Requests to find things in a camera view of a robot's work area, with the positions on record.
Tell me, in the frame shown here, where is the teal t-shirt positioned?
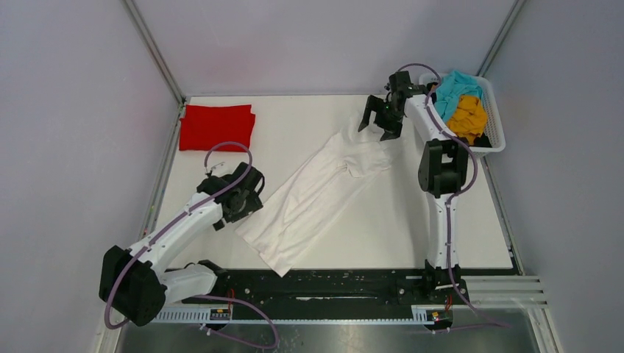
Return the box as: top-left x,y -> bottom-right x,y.
434,71 -> 483,123

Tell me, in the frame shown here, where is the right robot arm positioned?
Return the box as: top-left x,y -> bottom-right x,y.
358,69 -> 478,306

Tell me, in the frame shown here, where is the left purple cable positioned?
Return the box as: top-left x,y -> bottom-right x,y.
103,141 -> 281,352

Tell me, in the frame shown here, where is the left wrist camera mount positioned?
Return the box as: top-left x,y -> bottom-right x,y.
205,162 -> 225,177

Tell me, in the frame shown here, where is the folded red t-shirt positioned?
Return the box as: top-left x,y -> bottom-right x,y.
179,104 -> 255,152

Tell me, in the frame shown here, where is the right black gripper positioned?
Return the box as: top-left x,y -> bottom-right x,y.
357,94 -> 403,141

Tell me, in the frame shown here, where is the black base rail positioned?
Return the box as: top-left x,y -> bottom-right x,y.
134,260 -> 518,323

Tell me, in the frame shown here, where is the white plastic laundry basket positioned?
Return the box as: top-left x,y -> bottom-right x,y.
419,73 -> 506,158

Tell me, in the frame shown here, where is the black t-shirt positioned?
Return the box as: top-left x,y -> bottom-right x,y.
425,82 -> 492,148

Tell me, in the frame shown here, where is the white t-shirt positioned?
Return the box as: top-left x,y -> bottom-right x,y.
236,118 -> 405,277

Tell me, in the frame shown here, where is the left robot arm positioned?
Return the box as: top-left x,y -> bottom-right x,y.
99,162 -> 265,326

